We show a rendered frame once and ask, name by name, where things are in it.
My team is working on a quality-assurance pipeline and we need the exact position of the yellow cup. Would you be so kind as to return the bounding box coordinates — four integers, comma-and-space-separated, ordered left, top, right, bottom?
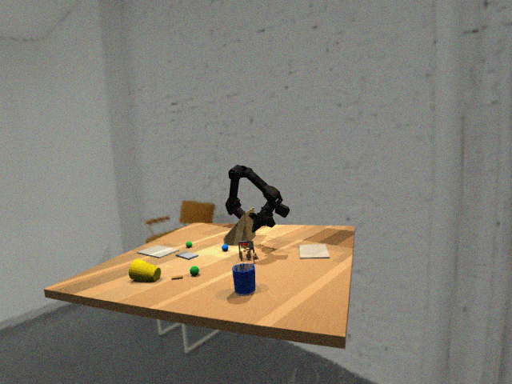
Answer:
129, 259, 162, 281

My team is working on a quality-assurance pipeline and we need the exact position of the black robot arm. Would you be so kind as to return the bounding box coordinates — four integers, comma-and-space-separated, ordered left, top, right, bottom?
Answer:
226, 165, 290, 219

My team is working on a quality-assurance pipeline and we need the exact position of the blue mug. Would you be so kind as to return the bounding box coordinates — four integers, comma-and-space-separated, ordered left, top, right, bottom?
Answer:
232, 263, 255, 296

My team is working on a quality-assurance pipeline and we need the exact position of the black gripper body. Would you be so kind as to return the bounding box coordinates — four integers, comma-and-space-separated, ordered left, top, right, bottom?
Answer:
248, 206, 275, 226

